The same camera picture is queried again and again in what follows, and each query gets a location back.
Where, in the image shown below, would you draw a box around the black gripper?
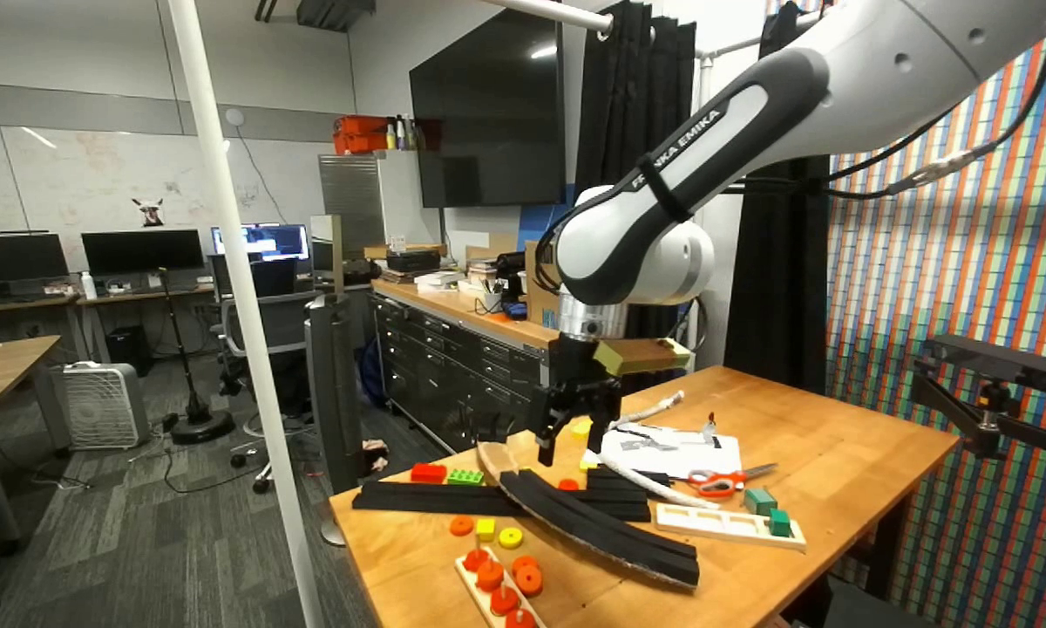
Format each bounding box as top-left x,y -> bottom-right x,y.
539,330 -> 605,467

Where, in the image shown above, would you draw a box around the yellow toy block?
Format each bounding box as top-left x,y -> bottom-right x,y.
553,414 -> 595,471

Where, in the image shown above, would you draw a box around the straight black toy track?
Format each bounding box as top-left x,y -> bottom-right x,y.
575,465 -> 655,523
348,475 -> 529,523

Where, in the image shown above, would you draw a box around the white printed paper sheet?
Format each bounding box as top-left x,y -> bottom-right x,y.
598,418 -> 745,481

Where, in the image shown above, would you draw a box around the black wood-topped tool cabinet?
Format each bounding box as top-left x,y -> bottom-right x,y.
368,274 -> 695,455

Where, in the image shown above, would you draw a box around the orange red toy pieces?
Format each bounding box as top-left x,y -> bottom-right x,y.
454,549 -> 552,628

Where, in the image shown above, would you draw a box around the wooden slotted tray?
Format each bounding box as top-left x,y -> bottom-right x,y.
651,499 -> 809,552

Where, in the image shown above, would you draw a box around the black tall panel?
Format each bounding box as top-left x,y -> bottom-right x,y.
298,293 -> 367,496

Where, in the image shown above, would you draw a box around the black curtain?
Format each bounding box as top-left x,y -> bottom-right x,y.
570,0 -> 701,340
724,151 -> 833,397

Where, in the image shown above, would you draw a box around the grey metal cabinet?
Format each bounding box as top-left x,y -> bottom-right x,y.
317,151 -> 443,254

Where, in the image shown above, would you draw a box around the orange storage box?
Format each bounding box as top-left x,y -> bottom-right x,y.
331,110 -> 390,161

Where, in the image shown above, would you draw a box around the lit computer monitor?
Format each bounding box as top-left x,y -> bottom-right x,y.
207,219 -> 314,265

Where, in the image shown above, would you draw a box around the white slanted pole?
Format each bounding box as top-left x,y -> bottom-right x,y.
160,0 -> 329,628

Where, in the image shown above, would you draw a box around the black floor stand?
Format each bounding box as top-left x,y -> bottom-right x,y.
152,265 -> 242,447

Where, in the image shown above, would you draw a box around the colourful checkered backdrop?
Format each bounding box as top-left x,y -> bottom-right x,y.
823,30 -> 1046,628

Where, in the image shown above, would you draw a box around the white overhead pipe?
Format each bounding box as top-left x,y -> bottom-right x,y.
483,0 -> 617,34

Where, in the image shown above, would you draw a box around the black computer monitor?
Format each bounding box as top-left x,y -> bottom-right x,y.
0,229 -> 68,288
81,228 -> 208,278

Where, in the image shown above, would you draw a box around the white box fan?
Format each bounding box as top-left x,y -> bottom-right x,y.
57,358 -> 150,453

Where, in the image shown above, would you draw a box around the wooden office desk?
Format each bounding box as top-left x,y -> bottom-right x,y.
0,330 -> 66,553

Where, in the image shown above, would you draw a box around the thin white cable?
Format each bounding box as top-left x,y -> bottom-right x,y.
619,392 -> 691,426

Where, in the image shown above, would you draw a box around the white braided rope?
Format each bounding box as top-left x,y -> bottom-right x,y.
586,447 -> 713,515

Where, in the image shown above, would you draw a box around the orange-handled scissors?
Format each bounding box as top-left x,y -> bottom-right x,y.
659,461 -> 782,505

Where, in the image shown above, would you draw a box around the large black wall television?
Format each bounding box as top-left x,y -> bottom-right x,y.
408,5 -> 567,211

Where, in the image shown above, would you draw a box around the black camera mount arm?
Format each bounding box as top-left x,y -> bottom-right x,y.
906,330 -> 1046,465

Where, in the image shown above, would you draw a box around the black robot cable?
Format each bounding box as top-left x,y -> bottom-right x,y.
825,30 -> 1046,203

